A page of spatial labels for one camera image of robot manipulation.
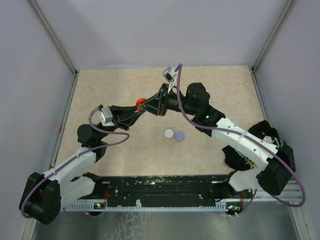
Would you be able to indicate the aluminium frame post left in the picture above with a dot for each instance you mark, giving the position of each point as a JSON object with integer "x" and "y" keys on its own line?
{"x": 51, "y": 33}

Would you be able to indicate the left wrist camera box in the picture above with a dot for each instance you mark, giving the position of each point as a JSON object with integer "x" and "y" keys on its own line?
{"x": 106, "y": 117}

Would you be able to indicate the orange round charging case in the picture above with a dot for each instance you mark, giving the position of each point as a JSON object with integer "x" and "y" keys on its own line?
{"x": 139, "y": 102}

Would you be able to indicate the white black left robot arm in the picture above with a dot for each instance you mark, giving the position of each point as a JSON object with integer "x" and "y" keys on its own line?
{"x": 46, "y": 194}

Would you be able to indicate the purple round charging case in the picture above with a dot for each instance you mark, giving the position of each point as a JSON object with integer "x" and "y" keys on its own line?
{"x": 179, "y": 136}

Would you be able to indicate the black floral cloth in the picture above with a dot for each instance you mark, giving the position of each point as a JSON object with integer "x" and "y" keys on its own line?
{"x": 239, "y": 161}

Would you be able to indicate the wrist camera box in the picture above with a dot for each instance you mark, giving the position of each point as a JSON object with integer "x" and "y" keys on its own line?
{"x": 106, "y": 117}
{"x": 171, "y": 76}

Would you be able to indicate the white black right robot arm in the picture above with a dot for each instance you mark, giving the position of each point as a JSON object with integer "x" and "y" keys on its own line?
{"x": 274, "y": 164}

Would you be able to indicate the white round charging case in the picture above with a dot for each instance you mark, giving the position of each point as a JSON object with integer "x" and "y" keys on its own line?
{"x": 169, "y": 133}

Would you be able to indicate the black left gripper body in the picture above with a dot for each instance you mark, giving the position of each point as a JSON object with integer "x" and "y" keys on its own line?
{"x": 117, "y": 121}

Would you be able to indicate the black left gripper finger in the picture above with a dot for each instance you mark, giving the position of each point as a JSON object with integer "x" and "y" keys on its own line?
{"x": 124, "y": 112}
{"x": 130, "y": 120}

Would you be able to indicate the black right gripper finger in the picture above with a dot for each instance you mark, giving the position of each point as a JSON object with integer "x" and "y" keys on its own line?
{"x": 150, "y": 109}
{"x": 154, "y": 100}

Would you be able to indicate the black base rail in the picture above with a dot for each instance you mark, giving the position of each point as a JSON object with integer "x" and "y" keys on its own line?
{"x": 165, "y": 191}

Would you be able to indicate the aluminium frame post right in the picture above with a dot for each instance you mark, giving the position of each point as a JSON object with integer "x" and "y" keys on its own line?
{"x": 284, "y": 14}

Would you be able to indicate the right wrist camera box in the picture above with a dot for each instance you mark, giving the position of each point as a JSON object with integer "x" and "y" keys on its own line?
{"x": 171, "y": 76}

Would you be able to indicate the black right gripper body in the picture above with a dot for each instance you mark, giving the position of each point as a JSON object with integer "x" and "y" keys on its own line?
{"x": 163, "y": 99}

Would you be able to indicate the aluminium frame post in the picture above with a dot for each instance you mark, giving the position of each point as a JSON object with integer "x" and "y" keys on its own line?
{"x": 51, "y": 33}
{"x": 284, "y": 14}

